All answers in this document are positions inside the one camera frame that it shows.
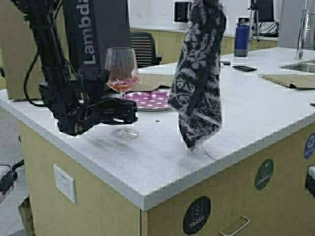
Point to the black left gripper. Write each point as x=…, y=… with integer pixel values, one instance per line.
x=76, y=110

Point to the wine glass with red liquid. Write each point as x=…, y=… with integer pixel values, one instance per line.
x=122, y=65

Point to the black white patterned cloth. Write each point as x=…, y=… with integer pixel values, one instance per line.
x=195, y=92

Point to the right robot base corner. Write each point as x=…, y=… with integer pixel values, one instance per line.
x=310, y=181

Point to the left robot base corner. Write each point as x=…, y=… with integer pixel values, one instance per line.
x=8, y=175

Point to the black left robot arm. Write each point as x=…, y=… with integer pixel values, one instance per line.
x=46, y=21

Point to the brown cardboard under glass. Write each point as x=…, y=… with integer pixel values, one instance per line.
x=141, y=82

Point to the black Lambda computer tower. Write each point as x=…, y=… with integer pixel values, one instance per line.
x=92, y=27

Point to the white island outlet plate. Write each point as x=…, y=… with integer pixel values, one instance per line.
x=65, y=183

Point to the purple polka dot plate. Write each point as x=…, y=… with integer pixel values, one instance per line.
x=149, y=100

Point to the black mesh office chair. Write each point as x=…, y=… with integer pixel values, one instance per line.
x=143, y=44

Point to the black paper towel dispenser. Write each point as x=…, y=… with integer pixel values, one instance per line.
x=181, y=11

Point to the black smartphone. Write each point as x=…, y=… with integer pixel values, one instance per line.
x=244, y=68

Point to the blue water bottle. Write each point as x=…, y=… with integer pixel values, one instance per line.
x=241, y=43

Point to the green compost sticker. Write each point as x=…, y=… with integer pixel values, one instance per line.
x=264, y=174

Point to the black monitor on tripod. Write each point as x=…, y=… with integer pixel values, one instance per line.
x=262, y=11

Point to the flat cardboard piece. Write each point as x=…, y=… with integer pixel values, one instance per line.
x=292, y=81

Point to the island stainless sink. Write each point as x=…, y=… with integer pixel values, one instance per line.
x=304, y=66

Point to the blue recycle sticker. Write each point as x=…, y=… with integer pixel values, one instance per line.
x=309, y=146

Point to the metal drawer handle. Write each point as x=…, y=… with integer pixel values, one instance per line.
x=236, y=227

